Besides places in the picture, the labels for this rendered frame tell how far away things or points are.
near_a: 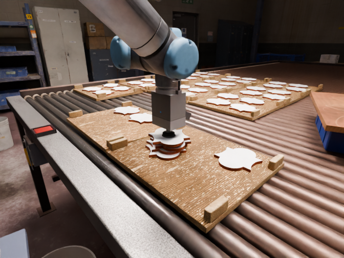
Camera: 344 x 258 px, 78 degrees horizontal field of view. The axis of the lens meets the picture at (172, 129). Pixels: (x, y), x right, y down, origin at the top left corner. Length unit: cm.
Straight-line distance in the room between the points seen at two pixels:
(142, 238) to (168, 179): 16
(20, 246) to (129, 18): 49
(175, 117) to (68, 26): 483
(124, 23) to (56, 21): 493
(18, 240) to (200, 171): 44
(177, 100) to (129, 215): 32
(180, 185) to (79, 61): 497
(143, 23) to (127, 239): 38
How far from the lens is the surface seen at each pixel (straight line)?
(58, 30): 528
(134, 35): 38
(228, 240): 45
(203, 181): 55
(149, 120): 92
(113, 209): 52
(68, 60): 531
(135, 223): 48
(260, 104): 127
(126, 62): 51
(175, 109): 61
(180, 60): 40
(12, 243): 60
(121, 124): 93
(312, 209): 58
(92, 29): 558
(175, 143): 62
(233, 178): 57
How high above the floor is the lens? 125
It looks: 22 degrees down
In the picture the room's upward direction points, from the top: straight up
